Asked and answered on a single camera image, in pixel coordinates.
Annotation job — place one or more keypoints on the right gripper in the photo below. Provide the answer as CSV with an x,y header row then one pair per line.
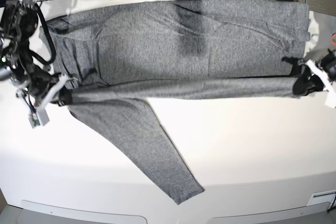
x,y
37,90

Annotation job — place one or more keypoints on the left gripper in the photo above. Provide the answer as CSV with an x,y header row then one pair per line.
x,y
317,75

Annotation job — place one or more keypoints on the grey long-sleeve T-shirt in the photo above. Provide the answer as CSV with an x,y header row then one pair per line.
x,y
183,49

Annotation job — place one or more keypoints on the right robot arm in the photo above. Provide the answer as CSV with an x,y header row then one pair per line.
x,y
19,21

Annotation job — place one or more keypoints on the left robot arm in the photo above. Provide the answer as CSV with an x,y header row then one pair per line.
x,y
295,49

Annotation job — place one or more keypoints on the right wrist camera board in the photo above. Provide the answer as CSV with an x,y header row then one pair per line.
x,y
38,118

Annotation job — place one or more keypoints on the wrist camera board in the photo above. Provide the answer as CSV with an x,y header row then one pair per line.
x,y
331,100
38,118

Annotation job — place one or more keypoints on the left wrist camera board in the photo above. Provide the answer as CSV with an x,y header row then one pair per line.
x,y
331,100

